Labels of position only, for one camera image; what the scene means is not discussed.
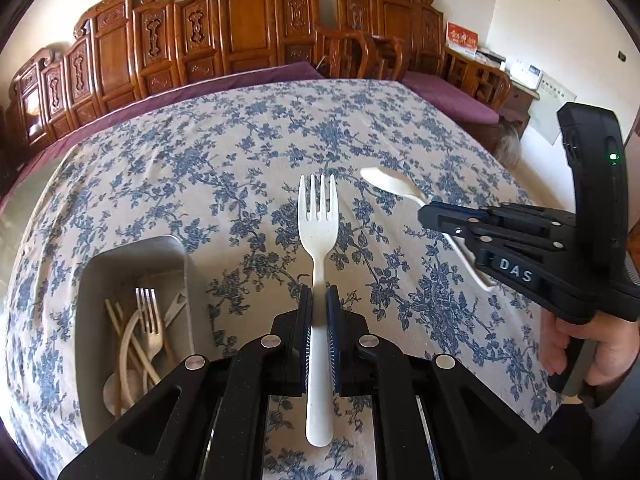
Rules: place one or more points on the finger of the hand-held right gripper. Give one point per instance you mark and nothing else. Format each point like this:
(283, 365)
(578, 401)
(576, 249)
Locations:
(530, 216)
(450, 222)

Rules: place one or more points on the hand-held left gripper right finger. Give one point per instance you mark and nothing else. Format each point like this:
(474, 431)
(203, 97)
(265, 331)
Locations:
(332, 340)

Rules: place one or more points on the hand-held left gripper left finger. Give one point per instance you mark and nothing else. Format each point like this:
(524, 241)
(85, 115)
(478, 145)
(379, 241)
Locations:
(305, 340)

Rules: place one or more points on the white plastic spoon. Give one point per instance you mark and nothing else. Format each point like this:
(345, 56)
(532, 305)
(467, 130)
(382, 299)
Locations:
(385, 180)

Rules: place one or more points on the white plastic fork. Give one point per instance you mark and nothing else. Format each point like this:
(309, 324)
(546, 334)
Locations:
(318, 240)

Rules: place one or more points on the metal fork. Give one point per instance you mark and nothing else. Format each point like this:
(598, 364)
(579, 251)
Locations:
(147, 317)

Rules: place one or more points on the wooden chopstick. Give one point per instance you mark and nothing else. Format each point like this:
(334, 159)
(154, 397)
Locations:
(125, 335)
(117, 365)

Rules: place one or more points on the grey metal tray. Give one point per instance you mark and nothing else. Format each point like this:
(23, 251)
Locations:
(95, 330)

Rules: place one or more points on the person's right forearm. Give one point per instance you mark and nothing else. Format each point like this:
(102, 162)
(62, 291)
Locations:
(622, 405)

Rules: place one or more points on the person's right hand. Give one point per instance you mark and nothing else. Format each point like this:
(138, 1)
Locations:
(617, 345)

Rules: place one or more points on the wooden side table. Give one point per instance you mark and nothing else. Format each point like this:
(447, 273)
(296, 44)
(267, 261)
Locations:
(515, 107)

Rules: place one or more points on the short purple seat cushion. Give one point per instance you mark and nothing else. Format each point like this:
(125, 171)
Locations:
(450, 95)

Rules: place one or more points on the white box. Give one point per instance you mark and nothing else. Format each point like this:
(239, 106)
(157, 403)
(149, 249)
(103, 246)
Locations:
(524, 75)

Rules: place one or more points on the stack of papers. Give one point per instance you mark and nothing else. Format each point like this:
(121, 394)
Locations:
(490, 57)

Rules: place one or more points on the red desk calendar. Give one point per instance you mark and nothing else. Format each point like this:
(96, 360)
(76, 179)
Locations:
(461, 37)

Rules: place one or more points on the person's dark clothing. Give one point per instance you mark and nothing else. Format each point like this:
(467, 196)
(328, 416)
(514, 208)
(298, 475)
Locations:
(580, 445)

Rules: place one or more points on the carved wooden armchair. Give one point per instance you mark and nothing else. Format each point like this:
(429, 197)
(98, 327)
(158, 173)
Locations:
(395, 20)

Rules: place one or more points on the blue floral tablecloth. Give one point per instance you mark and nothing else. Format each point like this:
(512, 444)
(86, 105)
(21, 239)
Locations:
(250, 135)

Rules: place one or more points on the long purple seat cushion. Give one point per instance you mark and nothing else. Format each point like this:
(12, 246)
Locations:
(285, 72)

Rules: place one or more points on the long carved wooden sofa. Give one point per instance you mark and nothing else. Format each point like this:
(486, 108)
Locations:
(245, 20)

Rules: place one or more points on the white wall panel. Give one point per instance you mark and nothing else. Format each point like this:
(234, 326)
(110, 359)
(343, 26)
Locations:
(547, 110)

